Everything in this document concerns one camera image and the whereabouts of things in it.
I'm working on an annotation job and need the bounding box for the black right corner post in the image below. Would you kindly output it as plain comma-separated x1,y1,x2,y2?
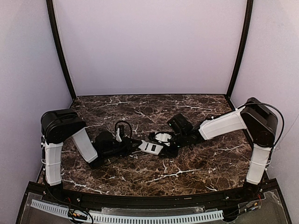
226,0,254,99

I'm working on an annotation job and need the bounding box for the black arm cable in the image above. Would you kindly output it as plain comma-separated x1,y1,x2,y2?
114,120,133,138
247,102,285,150

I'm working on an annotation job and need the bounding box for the black corner post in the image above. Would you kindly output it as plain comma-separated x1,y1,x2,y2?
226,0,254,99
46,0,77,101

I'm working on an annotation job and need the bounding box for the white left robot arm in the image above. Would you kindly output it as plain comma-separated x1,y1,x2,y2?
41,109,142,186

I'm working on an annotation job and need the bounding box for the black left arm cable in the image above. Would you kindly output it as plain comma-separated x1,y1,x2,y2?
114,120,133,138

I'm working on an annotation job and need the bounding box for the white slotted cable duct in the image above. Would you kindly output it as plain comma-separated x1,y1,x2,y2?
30,199,224,224

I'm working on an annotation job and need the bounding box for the black left corner post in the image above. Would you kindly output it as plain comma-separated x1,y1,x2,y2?
46,0,77,101

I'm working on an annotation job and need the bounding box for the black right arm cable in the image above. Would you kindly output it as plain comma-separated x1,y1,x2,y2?
247,102,285,150

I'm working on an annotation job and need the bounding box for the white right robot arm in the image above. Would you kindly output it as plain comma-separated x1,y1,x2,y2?
167,98,278,185

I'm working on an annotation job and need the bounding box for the white and red remote control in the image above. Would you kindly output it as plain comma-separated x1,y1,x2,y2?
138,140,163,155

